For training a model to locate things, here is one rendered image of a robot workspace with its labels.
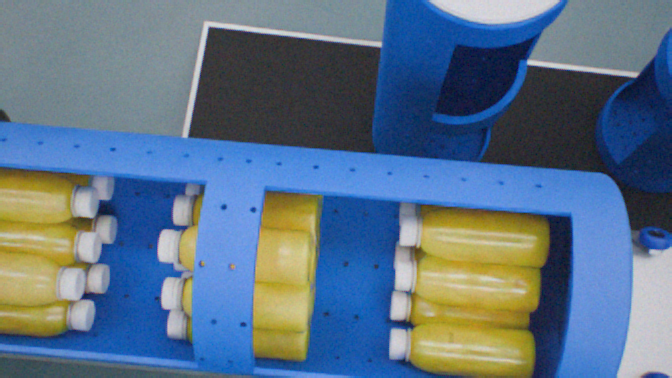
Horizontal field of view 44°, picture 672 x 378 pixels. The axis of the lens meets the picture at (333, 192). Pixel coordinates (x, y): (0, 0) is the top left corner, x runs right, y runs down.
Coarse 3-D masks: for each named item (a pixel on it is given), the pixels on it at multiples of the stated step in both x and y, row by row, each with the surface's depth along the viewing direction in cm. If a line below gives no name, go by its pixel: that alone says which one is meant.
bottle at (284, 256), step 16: (176, 240) 98; (192, 240) 97; (272, 240) 96; (288, 240) 96; (304, 240) 96; (176, 256) 98; (192, 256) 96; (256, 256) 96; (272, 256) 96; (288, 256) 96; (304, 256) 96; (192, 272) 99; (256, 272) 96; (272, 272) 96; (288, 272) 96; (304, 272) 96
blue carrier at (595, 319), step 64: (0, 128) 99; (64, 128) 101; (128, 192) 116; (256, 192) 92; (320, 192) 92; (384, 192) 92; (448, 192) 93; (512, 192) 93; (576, 192) 94; (128, 256) 117; (320, 256) 117; (384, 256) 116; (576, 256) 89; (128, 320) 112; (192, 320) 91; (320, 320) 113; (384, 320) 114; (576, 320) 88
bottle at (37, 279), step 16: (0, 256) 101; (16, 256) 101; (32, 256) 102; (0, 272) 100; (16, 272) 100; (32, 272) 100; (48, 272) 101; (0, 288) 100; (16, 288) 100; (32, 288) 100; (48, 288) 100; (0, 304) 102; (16, 304) 101; (32, 304) 101
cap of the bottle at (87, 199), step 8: (80, 192) 103; (88, 192) 103; (96, 192) 105; (80, 200) 103; (88, 200) 103; (96, 200) 106; (80, 208) 103; (88, 208) 103; (96, 208) 106; (88, 216) 104
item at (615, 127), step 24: (648, 72) 199; (624, 96) 208; (648, 96) 208; (600, 120) 203; (624, 120) 206; (648, 120) 206; (600, 144) 202; (624, 144) 204; (648, 144) 180; (624, 168) 196; (648, 168) 189
